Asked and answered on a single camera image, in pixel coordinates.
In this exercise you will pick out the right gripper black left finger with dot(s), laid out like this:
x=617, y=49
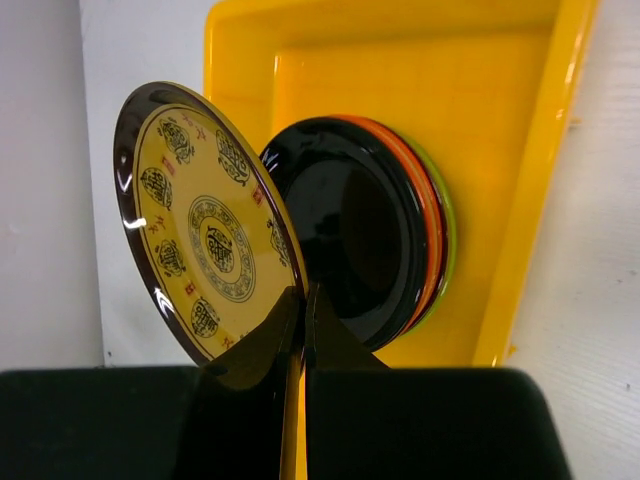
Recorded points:
x=232, y=418

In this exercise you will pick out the black plate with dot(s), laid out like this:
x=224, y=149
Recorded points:
x=358, y=220

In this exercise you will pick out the green plate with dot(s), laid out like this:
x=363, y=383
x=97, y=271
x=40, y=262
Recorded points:
x=446, y=208

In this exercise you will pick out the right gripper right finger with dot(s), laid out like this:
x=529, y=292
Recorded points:
x=365, y=420

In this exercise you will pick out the brown gold plate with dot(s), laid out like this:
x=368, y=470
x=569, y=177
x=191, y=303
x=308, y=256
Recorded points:
x=209, y=232

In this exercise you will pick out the orange plate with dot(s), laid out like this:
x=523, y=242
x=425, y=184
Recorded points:
x=427, y=200

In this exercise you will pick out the yellow plastic bin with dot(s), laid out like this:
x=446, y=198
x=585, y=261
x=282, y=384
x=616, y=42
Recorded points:
x=485, y=87

